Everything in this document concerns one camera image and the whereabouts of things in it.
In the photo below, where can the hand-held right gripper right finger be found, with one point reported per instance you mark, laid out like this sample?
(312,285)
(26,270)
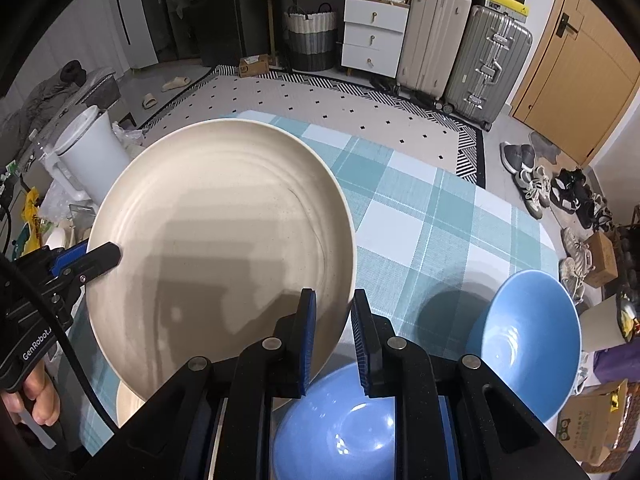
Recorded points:
(359,345)

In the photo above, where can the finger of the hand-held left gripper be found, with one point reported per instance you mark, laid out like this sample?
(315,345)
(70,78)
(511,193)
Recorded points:
(70,256)
(100,261)

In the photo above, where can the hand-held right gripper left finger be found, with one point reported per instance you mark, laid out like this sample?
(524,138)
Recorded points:
(310,345)

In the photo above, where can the blue bowl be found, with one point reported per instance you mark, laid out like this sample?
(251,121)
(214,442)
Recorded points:
(530,340)
(330,425)

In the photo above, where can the cream plate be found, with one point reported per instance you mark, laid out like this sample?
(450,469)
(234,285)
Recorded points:
(129,405)
(215,220)

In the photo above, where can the person's left hand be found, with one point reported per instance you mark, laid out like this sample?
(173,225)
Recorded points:
(40,395)

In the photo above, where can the yellow snack packet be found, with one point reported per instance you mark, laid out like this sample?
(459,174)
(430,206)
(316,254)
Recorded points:
(31,210)

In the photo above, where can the white electric kettle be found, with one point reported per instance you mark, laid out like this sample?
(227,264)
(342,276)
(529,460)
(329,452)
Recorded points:
(95,160)

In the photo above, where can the teal checked tablecloth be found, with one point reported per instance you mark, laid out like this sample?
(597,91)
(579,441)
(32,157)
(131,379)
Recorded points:
(425,220)

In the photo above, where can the dark clothes heap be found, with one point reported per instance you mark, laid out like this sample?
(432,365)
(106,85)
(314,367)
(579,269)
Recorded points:
(45,95)

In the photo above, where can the beige slipper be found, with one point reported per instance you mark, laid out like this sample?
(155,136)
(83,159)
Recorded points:
(149,100)
(175,83)

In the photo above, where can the grey sofa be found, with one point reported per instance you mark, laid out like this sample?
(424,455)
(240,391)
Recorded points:
(100,85)

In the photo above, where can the scattered loose shoes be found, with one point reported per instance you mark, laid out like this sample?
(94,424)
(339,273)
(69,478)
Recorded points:
(532,190)

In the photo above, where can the cat print cardboard box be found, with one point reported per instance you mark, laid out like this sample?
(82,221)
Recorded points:
(585,425)

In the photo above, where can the white trash bin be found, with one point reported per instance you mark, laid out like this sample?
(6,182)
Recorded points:
(600,325)

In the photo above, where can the small open cardboard box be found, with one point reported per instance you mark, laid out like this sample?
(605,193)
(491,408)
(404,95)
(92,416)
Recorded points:
(255,65)

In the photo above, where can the purple bag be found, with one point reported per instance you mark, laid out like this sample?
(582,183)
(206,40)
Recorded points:
(612,365)

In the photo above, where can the small brown cardboard box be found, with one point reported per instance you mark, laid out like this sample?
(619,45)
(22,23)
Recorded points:
(600,260)

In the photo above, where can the dark glass cabinet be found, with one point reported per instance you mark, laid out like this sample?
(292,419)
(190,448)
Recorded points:
(172,10)

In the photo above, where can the grey door mat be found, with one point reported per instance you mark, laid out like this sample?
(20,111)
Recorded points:
(545,147)

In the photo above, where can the woven laundry basket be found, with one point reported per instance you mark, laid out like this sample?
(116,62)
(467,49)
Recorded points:
(310,35)

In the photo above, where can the silver suitcase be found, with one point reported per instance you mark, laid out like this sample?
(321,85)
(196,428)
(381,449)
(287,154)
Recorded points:
(485,60)

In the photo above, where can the beige suitcase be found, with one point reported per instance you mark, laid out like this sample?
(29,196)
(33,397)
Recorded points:
(430,35)

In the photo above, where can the white desk with drawers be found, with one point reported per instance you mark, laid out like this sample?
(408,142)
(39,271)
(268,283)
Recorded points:
(372,15)

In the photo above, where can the wooden door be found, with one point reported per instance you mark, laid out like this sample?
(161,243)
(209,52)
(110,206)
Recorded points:
(575,85)

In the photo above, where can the yellow black shoe box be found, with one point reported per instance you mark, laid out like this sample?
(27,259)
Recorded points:
(502,2)

